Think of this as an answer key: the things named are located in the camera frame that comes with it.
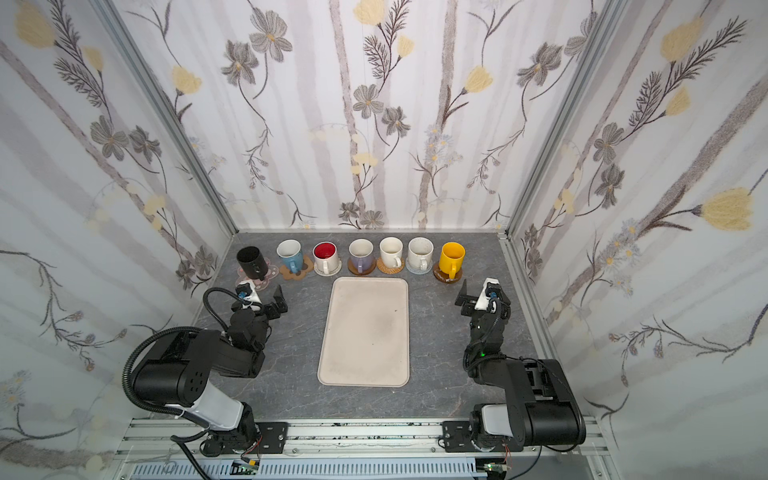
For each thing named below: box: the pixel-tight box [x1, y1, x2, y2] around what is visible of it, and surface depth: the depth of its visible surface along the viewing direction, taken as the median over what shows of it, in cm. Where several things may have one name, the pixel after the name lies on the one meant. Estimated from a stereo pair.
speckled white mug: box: [408, 236, 434, 271], surface depth 106 cm
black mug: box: [236, 246, 268, 281], surface depth 104 cm
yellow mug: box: [439, 241, 466, 280], surface depth 104 cm
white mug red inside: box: [312, 241, 338, 275], surface depth 106 cm
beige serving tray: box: [317, 277, 410, 388], surface depth 93 cm
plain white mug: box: [379, 236, 404, 269], surface depth 106 cm
